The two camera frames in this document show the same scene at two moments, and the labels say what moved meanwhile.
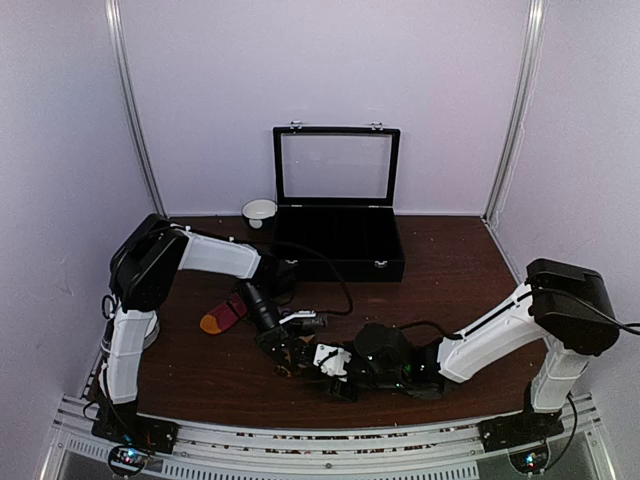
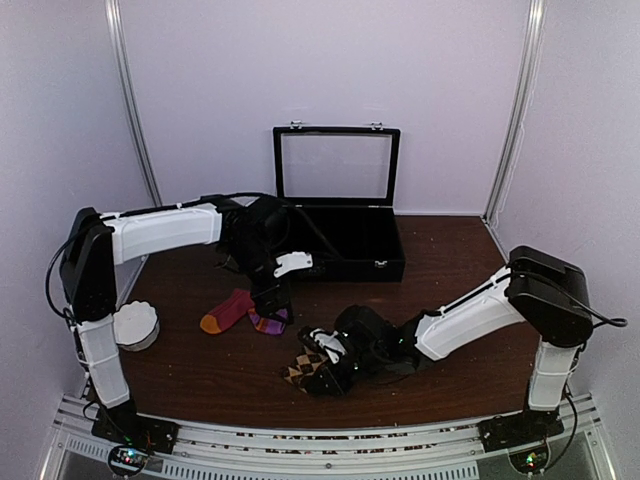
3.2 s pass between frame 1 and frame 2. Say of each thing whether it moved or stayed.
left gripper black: moved
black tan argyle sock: moved
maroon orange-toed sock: stayed
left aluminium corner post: stayed
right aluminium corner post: stayed
